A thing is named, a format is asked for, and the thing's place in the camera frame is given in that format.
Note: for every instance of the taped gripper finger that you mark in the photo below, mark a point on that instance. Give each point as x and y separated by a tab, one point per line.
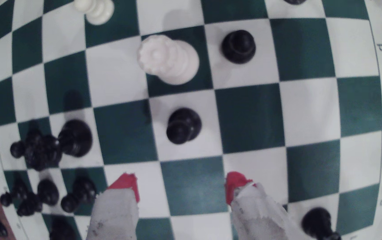
114	216
254	216

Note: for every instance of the black queen chess piece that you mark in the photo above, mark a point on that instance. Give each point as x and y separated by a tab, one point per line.
76	138

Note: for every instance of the black rook chess piece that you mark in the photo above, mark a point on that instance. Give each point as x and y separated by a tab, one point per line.
319	223

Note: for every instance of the white pawn chess piece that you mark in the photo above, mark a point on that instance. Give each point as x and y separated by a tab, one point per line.
96	10

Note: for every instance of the black king chess piece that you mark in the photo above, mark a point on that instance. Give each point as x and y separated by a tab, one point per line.
61	230

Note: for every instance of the green white chessboard mat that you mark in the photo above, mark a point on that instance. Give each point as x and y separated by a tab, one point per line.
251	113

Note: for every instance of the black bishop chess piece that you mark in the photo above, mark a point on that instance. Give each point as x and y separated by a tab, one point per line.
48	192

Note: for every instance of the white queen chess piece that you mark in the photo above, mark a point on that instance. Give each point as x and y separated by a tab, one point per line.
169	60

